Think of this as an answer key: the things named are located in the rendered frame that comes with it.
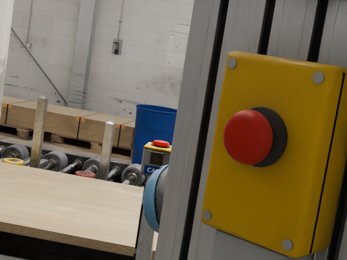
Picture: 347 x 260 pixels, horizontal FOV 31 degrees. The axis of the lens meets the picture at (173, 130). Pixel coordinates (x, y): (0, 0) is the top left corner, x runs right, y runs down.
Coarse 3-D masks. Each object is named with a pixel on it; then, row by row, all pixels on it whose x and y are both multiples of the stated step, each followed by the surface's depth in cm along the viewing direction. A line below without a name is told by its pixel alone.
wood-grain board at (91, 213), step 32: (0, 192) 207; (32, 192) 213; (64, 192) 219; (96, 192) 226; (128, 192) 233; (0, 224) 178; (32, 224) 179; (64, 224) 184; (96, 224) 188; (128, 224) 193
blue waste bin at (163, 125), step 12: (144, 108) 715; (156, 108) 762; (168, 108) 761; (144, 120) 717; (156, 120) 712; (168, 120) 715; (144, 132) 719; (156, 132) 715; (168, 132) 719; (144, 144) 721; (132, 156) 739
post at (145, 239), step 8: (144, 216) 151; (144, 224) 151; (144, 232) 151; (152, 232) 151; (136, 240) 154; (144, 240) 152; (152, 240) 151; (136, 248) 154; (144, 248) 152; (152, 248) 154; (136, 256) 152; (144, 256) 152
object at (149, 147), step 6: (150, 144) 150; (144, 150) 147; (150, 150) 147; (156, 150) 147; (162, 150) 147; (168, 150) 147; (144, 156) 148; (168, 156) 147; (144, 162) 148; (168, 162) 147; (144, 174) 148; (150, 174) 148
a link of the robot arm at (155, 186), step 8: (160, 168) 107; (152, 176) 105; (160, 176) 104; (152, 184) 103; (160, 184) 102; (144, 192) 104; (152, 192) 102; (160, 192) 102; (144, 200) 103; (152, 200) 102; (160, 200) 101; (144, 208) 104; (152, 208) 102; (160, 208) 101; (152, 216) 102; (160, 216) 101; (152, 224) 103
